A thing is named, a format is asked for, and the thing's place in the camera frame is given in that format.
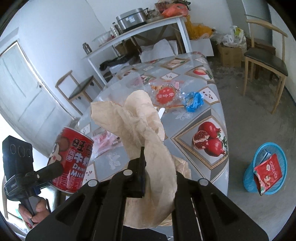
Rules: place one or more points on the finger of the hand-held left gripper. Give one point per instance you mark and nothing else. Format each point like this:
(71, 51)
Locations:
(49, 171)

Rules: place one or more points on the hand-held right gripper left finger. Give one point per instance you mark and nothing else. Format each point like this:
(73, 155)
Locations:
(138, 176)

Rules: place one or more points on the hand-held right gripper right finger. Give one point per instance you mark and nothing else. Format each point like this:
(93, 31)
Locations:
(182, 192)

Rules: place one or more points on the red milk can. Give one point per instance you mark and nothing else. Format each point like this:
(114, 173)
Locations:
(74, 157)

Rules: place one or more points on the beige cloth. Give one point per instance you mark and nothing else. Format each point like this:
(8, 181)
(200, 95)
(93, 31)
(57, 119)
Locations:
(143, 129)

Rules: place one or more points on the pink clear wrapper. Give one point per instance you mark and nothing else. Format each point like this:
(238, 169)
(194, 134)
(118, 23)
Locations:
(104, 140)

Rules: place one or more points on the blue plastic basket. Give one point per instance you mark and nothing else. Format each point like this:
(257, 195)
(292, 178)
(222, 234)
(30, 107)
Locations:
(251, 176)

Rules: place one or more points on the clear wrapper red label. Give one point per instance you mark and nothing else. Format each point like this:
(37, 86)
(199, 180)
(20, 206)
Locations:
(165, 95)

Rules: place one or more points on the red snack bag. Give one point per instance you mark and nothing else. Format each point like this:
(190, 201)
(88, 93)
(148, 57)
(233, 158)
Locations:
(268, 173)

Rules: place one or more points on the blue white toothpaste box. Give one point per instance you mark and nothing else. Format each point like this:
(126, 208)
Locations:
(264, 155)

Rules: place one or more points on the blue plastic wrapper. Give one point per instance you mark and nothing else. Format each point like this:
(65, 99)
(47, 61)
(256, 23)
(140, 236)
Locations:
(194, 102)

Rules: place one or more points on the clear plastic bag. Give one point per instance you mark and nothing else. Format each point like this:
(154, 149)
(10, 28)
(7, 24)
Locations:
(129, 81)

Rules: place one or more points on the person's left hand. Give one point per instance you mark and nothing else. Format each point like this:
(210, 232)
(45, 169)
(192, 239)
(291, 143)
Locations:
(41, 208)

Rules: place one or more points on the white door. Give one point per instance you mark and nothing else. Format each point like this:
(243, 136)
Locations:
(25, 92)

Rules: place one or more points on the wooden chair dark seat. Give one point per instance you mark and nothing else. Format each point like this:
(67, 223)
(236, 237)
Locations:
(266, 59)
(81, 88)

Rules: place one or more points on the fruit print tablecloth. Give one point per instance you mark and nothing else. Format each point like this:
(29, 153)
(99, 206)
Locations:
(194, 76)

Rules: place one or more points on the white foam sheet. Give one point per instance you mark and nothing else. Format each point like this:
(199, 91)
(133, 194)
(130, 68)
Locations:
(159, 49)

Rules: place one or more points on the small brown cardboard box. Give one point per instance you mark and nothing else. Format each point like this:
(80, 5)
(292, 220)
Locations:
(121, 48)

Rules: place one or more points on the glass jar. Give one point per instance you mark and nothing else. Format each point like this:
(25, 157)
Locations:
(87, 48)

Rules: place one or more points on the clear plastic container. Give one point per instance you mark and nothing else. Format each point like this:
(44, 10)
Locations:
(103, 38)

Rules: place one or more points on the white cardboard box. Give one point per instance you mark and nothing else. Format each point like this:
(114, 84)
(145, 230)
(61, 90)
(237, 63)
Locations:
(203, 47)

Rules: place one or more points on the white side table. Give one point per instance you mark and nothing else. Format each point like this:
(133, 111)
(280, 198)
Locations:
(150, 26)

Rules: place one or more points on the silver rice cooker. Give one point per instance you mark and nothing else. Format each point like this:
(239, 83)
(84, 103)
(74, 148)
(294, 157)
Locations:
(130, 19)

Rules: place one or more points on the yellow plastic bag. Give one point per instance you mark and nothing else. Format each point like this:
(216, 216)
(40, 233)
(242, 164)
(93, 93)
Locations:
(198, 29)

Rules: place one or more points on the white plastic bag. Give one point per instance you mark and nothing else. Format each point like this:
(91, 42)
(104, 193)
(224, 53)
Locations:
(231, 37)

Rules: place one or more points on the pile of food packets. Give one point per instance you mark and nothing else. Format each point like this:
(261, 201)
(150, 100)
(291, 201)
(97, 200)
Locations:
(156, 10)

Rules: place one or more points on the orange plastic bag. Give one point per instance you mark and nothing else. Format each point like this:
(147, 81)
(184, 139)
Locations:
(174, 10)

